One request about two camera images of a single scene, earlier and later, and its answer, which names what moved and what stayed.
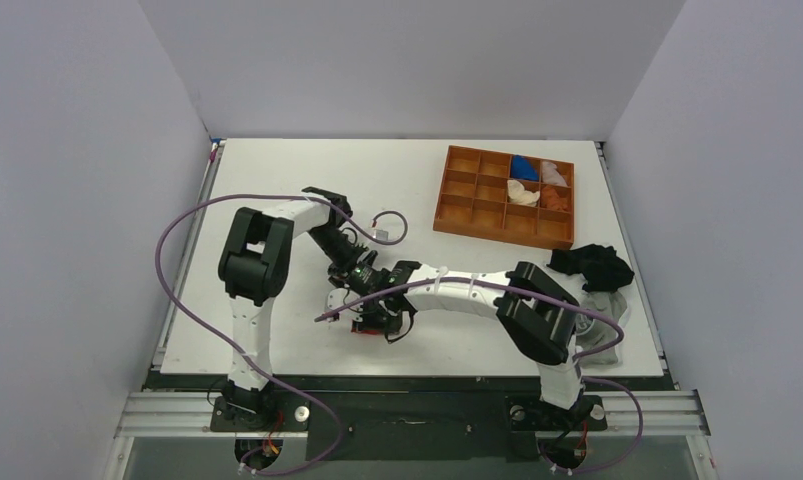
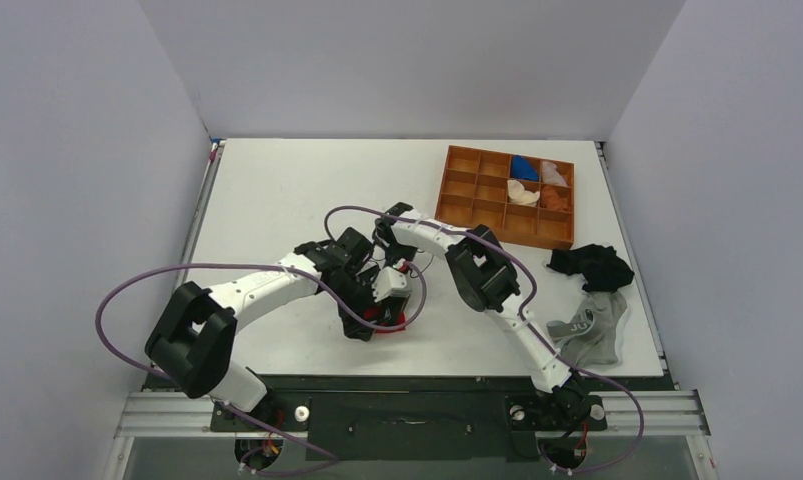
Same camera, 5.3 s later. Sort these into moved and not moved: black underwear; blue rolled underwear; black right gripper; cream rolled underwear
Moved: black right gripper
Not moved: blue rolled underwear; black underwear; cream rolled underwear
